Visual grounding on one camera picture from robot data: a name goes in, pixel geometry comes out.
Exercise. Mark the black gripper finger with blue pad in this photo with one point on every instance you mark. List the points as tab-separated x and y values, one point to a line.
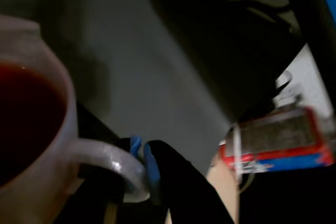
135	145
178	182

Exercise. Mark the pink translucent printed kettle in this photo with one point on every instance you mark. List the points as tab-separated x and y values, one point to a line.
52	169

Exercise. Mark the red-brown tea liquid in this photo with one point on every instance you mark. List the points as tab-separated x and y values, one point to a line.
26	119

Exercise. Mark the grey plastic backdrop sheet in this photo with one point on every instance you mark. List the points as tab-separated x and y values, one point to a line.
144	77

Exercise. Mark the red white blue carton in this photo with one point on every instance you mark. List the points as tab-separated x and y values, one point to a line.
275	140

